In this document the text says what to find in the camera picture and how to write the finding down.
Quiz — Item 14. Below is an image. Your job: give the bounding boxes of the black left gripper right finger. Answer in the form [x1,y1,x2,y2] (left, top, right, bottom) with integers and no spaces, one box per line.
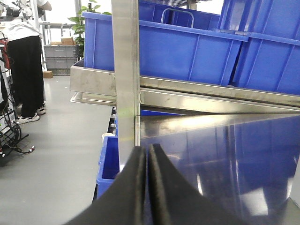
[149,143,241,225]

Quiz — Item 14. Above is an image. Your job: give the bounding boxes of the person in black trousers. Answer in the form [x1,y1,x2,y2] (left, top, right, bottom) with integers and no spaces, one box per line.
[0,0,52,124]

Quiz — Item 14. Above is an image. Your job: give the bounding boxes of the metal wire handle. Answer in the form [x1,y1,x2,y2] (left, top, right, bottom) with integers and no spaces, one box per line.
[160,8,195,28]

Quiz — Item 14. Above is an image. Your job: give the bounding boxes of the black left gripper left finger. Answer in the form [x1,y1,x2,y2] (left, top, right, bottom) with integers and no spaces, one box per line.
[66,146,146,225]

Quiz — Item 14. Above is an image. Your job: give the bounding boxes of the blue plastic bin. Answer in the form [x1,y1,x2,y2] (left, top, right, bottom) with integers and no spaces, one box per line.
[83,2,248,86]
[218,0,300,95]

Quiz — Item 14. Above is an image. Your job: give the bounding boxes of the grey stacked crates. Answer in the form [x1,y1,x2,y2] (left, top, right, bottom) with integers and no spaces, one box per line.
[44,45,79,75]

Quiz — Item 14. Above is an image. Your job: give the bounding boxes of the blue plastic bin right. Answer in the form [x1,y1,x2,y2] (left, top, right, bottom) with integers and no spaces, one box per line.
[218,0,300,95]

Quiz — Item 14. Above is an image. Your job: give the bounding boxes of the green potted plant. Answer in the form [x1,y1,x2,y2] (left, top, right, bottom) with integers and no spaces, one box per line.
[68,0,112,59]

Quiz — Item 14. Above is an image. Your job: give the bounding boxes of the stainless steel shelf rack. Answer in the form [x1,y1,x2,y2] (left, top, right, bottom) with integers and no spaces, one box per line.
[70,0,300,158]

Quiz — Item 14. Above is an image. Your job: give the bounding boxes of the blue bin lower shelf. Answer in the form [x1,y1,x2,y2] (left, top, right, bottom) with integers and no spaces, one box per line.
[96,110,183,200]

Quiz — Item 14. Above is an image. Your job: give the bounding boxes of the blue plastic bin left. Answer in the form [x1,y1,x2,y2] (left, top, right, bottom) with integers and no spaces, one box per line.
[83,2,248,86]

